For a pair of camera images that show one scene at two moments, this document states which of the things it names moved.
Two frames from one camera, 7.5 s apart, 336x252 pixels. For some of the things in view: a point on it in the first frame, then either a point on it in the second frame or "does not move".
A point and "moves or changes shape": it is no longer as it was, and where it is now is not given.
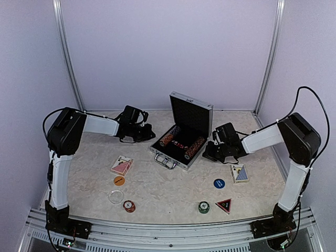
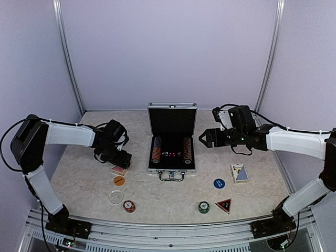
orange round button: x=119 y=180 does not move
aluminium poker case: x=182 y=144 moves or changes shape
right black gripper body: x=219 y=153 -> x=237 y=137
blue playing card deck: x=239 y=174 does not move
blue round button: x=219 y=183 does not move
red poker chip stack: x=129 y=206 does not move
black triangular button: x=226 y=205 does not move
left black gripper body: x=139 y=135 -> x=109 y=155
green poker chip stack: x=203 y=207 does not move
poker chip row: x=168 y=138 -> x=156 y=151
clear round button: x=116 y=197 does not move
